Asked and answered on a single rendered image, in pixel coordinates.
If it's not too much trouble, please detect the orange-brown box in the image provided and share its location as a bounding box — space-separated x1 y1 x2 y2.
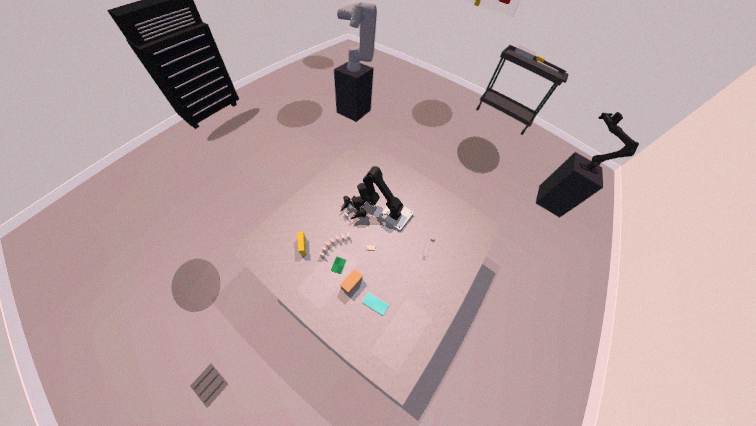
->
340 269 363 295

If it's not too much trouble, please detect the yellow rectangular block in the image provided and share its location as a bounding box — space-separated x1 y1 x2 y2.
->
297 232 307 255

